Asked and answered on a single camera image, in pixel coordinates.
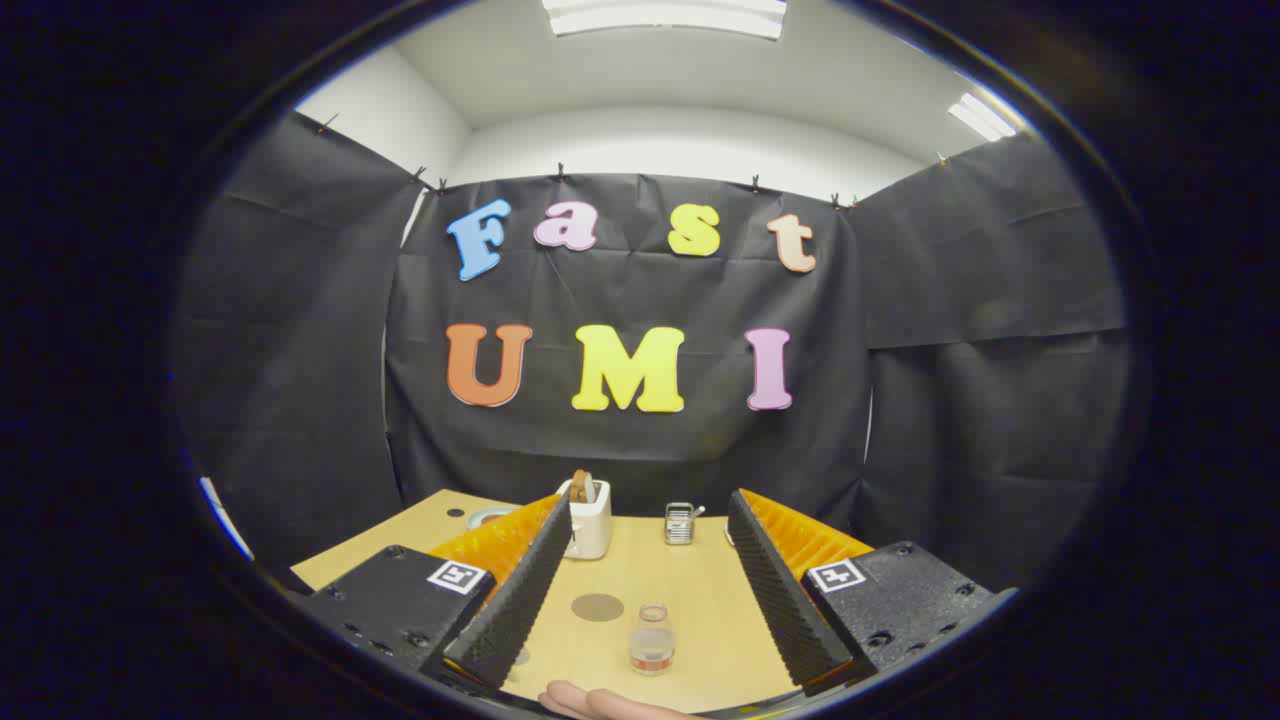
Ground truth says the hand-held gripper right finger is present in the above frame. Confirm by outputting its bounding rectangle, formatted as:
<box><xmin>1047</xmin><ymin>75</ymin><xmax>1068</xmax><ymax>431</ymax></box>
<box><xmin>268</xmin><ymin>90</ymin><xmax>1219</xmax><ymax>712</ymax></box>
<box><xmin>727</xmin><ymin>488</ymin><xmax>1019</xmax><ymax>698</ymax></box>

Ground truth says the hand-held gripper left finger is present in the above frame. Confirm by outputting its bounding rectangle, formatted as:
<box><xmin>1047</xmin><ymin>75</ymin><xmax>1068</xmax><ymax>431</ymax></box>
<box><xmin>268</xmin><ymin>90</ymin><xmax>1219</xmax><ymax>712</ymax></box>
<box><xmin>300</xmin><ymin>492</ymin><xmax>573</xmax><ymax>691</ymax></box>

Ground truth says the clear plastic juice bottle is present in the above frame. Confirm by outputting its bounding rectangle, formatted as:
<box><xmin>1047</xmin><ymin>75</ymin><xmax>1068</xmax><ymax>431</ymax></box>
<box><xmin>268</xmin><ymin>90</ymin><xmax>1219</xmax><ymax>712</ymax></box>
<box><xmin>629</xmin><ymin>603</ymin><xmax>676</xmax><ymax>677</ymax></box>

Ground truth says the wooden table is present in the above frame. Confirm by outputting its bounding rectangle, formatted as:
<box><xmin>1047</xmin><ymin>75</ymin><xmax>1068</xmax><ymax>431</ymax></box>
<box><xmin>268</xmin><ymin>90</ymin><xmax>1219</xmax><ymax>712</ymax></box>
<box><xmin>290</xmin><ymin>489</ymin><xmax>881</xmax><ymax>713</ymax></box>

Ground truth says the white toaster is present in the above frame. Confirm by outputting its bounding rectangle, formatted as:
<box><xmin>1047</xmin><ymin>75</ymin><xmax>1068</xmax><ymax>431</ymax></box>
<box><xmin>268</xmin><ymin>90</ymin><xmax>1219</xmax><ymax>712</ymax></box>
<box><xmin>557</xmin><ymin>478</ymin><xmax>612</xmax><ymax>561</ymax></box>

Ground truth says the small ceiling light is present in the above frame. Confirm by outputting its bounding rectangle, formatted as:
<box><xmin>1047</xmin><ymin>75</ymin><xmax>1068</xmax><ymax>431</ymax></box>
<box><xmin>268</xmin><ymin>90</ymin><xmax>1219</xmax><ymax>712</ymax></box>
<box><xmin>948</xmin><ymin>92</ymin><xmax>1017</xmax><ymax>142</ymax></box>

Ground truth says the long ceiling light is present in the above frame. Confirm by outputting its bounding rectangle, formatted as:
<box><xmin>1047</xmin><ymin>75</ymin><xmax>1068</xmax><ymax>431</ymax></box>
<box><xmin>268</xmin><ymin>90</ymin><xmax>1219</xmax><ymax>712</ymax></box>
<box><xmin>542</xmin><ymin>0</ymin><xmax>788</xmax><ymax>41</ymax></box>

